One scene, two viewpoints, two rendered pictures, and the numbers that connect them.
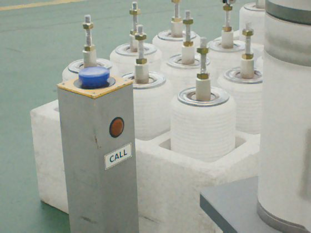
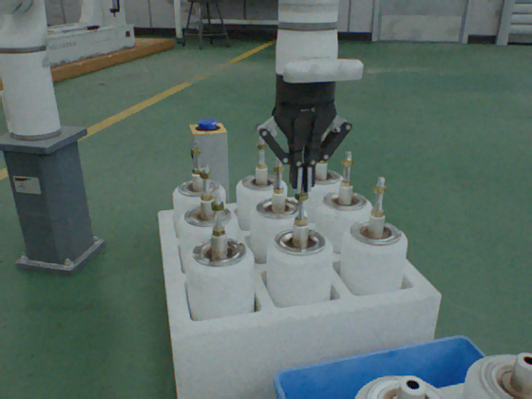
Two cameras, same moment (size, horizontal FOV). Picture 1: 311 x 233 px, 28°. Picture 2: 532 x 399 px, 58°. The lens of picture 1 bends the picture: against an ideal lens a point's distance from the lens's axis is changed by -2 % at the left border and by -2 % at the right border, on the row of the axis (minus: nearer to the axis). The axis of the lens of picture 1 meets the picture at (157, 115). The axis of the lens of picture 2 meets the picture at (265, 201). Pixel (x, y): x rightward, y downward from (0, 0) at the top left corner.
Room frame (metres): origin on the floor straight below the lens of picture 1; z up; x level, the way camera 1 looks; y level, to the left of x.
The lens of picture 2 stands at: (1.42, -0.66, 0.59)
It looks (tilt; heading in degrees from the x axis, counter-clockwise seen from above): 25 degrees down; 125
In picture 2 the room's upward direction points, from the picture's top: straight up
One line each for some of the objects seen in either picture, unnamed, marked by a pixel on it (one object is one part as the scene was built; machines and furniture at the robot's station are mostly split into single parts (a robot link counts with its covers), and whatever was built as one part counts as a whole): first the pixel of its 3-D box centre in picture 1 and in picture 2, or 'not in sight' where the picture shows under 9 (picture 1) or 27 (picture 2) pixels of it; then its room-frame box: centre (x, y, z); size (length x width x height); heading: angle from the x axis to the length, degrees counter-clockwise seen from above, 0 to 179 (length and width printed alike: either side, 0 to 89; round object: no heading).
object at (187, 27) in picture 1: (187, 33); (278, 180); (1.02, -0.05, 0.30); 0.01 x 0.01 x 0.08; 63
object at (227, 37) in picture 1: (227, 39); (300, 234); (1.11, -0.13, 0.26); 0.02 x 0.02 x 0.03
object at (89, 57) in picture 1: (89, 59); (321, 170); (1.01, 0.11, 0.26); 0.02 x 0.02 x 0.03
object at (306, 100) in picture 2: not in sight; (304, 104); (1.11, -0.13, 0.45); 0.08 x 0.08 x 0.09
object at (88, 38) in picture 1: (88, 37); not in sight; (1.01, 0.11, 0.30); 0.01 x 0.01 x 0.08; 16
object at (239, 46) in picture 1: (227, 46); (299, 241); (1.11, -0.13, 0.25); 0.08 x 0.08 x 0.01
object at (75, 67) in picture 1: (90, 66); (320, 177); (1.01, 0.11, 0.25); 0.08 x 0.08 x 0.01
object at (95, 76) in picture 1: (94, 78); (207, 125); (0.75, 0.08, 0.32); 0.04 x 0.04 x 0.02
